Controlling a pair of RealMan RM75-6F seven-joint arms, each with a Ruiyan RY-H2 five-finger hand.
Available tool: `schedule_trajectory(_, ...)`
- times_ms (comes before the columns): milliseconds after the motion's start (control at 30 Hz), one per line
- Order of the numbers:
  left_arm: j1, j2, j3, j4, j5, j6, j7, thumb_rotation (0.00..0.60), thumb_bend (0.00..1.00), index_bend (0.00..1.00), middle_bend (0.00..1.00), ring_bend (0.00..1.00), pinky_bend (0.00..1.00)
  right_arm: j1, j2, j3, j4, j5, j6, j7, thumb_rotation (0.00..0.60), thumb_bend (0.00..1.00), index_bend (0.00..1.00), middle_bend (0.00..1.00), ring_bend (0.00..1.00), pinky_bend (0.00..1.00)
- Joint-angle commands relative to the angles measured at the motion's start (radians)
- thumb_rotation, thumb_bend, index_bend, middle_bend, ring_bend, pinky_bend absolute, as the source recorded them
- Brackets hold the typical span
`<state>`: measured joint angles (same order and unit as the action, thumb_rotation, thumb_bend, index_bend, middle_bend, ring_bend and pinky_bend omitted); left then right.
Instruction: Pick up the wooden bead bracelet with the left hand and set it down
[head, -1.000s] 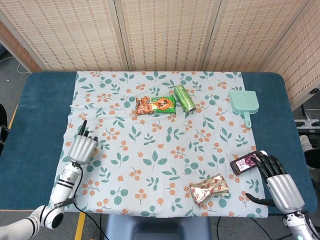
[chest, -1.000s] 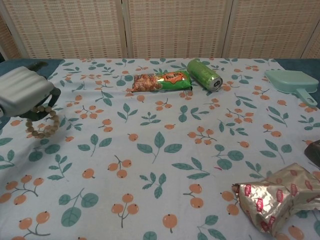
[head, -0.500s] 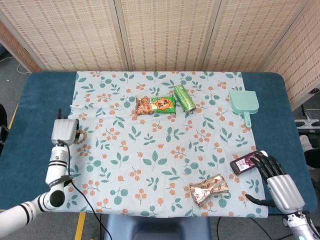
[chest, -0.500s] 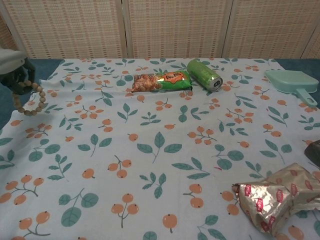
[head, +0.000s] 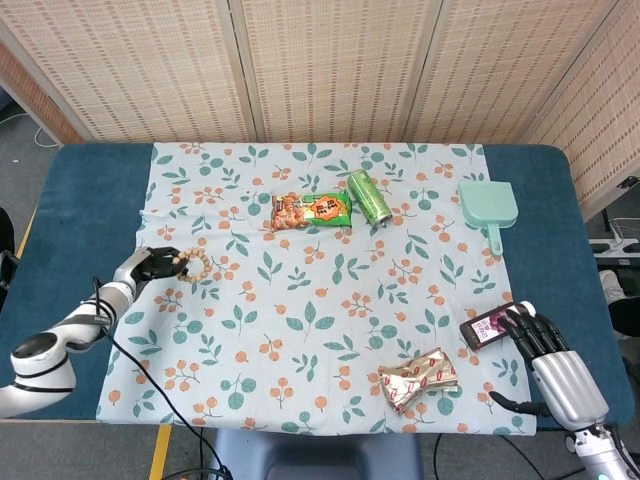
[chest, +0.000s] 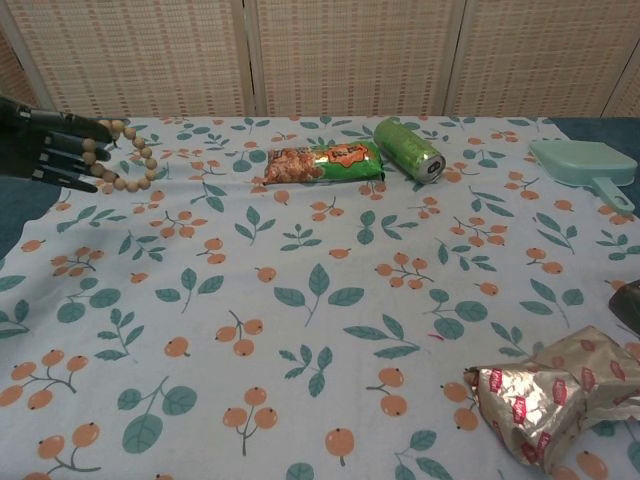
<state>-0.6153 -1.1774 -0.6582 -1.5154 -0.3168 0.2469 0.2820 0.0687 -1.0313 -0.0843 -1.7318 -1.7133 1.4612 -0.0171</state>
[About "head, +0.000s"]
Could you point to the white shoe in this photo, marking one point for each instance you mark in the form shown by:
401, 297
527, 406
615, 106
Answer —
610, 285

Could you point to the dark purple snack packet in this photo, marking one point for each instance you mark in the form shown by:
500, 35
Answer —
482, 327

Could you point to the beige bamboo screen panel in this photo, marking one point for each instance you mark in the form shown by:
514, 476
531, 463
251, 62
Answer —
340, 65
135, 65
500, 65
600, 110

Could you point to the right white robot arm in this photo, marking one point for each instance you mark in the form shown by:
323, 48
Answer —
602, 452

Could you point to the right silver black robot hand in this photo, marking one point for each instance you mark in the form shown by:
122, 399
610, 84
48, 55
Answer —
570, 385

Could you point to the green drink can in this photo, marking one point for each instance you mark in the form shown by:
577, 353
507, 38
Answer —
369, 197

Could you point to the brownish bamboo screen panel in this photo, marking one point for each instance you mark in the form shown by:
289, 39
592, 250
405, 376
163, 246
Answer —
30, 95

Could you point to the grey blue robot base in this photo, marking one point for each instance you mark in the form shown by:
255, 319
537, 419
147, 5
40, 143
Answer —
315, 455

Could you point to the green orange snack packet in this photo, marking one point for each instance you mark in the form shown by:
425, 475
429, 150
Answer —
312, 210

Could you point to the gold foil snack packet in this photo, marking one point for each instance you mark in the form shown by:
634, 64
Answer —
417, 377

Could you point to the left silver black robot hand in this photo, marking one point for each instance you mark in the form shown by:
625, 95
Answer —
135, 267

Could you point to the black chair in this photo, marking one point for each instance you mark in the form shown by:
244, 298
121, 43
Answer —
5, 250

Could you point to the black metal screen hinge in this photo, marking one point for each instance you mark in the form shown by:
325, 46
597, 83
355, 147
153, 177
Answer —
629, 182

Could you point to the floral leaf print tablecloth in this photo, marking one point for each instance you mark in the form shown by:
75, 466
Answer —
310, 300

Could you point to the mint green plastic dustpan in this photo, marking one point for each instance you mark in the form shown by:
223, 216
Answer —
487, 202

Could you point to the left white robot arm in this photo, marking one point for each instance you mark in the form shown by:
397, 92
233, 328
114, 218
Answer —
55, 345

